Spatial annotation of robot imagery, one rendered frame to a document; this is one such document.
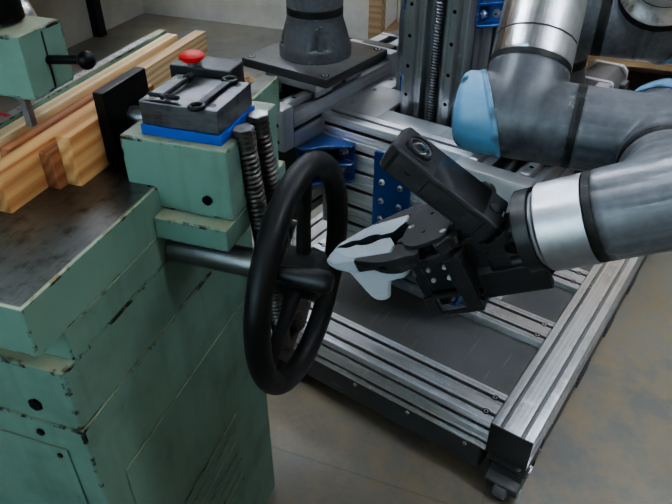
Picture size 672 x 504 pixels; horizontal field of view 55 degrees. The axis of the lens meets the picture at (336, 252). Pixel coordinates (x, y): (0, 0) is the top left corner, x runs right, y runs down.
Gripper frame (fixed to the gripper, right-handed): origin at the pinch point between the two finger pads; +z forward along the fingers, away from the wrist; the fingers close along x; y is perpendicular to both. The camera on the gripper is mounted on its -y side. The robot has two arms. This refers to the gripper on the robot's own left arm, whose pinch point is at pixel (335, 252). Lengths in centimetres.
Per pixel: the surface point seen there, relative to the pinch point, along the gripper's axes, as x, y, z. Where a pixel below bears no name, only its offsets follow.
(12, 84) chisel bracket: 1.6, -28.2, 27.8
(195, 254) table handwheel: 3.5, -2.0, 21.4
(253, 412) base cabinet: 18, 40, 50
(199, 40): 44, -21, 36
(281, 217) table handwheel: -0.7, -5.5, 3.2
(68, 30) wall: 250, -46, 282
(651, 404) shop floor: 78, 108, -3
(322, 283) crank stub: -3.6, 1.0, 0.6
